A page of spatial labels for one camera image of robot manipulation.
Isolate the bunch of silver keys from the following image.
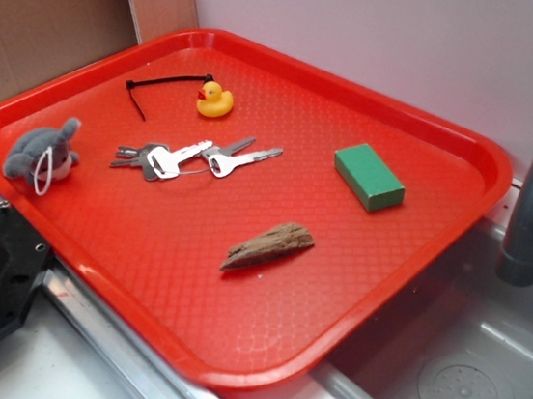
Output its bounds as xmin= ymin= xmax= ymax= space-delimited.
xmin=109 ymin=137 xmax=283 ymax=182

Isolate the brown wood piece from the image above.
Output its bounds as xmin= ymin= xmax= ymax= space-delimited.
xmin=220 ymin=222 xmax=315 ymax=272

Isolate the grey sink basin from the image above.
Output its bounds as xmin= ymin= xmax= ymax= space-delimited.
xmin=227 ymin=221 xmax=533 ymax=399

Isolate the grey plush shark toy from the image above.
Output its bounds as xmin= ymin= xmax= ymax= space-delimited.
xmin=3 ymin=117 xmax=81 ymax=196

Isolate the red plastic tray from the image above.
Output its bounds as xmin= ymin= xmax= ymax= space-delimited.
xmin=0 ymin=29 xmax=512 ymax=389

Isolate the black zip tie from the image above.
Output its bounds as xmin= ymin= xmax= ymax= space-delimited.
xmin=125 ymin=73 xmax=215 ymax=121

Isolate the yellow rubber duck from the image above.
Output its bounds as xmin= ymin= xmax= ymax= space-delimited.
xmin=196 ymin=81 xmax=235 ymax=118

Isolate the green rectangular block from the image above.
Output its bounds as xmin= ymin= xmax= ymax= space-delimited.
xmin=333 ymin=143 xmax=406 ymax=213

